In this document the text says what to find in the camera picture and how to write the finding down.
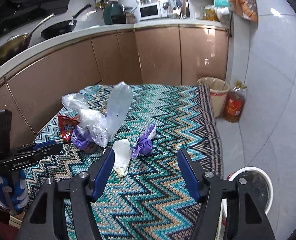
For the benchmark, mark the brown kitchen cabinet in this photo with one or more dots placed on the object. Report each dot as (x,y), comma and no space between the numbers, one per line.
(33,83)

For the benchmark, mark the black frying pan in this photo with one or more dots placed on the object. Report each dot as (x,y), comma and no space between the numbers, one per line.
(62,27)

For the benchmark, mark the white tissue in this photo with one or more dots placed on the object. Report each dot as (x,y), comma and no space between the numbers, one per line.
(123,152)

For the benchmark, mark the left hand blue white glove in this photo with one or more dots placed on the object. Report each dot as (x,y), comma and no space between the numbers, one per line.
(14,199)

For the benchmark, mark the black left gripper camera mount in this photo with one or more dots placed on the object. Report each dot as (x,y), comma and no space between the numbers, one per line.
(5,128)

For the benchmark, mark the white round trash bin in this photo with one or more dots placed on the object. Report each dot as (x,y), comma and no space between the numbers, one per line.
(260,182)

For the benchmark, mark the cooking oil bottle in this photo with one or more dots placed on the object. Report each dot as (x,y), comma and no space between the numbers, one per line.
(235,102)

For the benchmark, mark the red snack packet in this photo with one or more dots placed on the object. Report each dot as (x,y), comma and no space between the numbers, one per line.
(66,126)

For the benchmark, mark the clear plastic bag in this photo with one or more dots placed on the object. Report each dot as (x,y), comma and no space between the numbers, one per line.
(102,127)

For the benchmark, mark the beige lined waste basket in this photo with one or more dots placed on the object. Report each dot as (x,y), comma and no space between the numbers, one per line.
(218,92)

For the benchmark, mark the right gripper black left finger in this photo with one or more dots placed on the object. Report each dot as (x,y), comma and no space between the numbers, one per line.
(46,217)

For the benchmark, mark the white microwave oven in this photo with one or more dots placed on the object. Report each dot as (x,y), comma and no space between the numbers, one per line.
(152,11)

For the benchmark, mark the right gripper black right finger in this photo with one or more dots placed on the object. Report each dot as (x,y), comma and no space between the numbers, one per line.
(244,218)

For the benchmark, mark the purple twisted plastic bag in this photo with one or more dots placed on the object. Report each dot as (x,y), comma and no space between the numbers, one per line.
(144,144)

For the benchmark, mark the steel wok pan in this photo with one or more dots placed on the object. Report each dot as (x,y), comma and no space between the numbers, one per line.
(18,43)

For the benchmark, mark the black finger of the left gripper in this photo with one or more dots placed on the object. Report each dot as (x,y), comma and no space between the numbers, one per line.
(47,146)

